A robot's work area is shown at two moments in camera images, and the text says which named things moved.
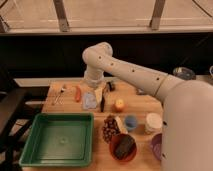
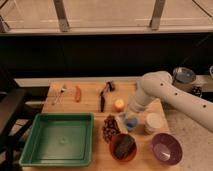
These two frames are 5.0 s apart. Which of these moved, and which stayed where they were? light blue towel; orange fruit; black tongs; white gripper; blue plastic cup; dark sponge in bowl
Moved: light blue towel; white gripper
Stayed: orange fruit; black tongs; blue plastic cup; dark sponge in bowl
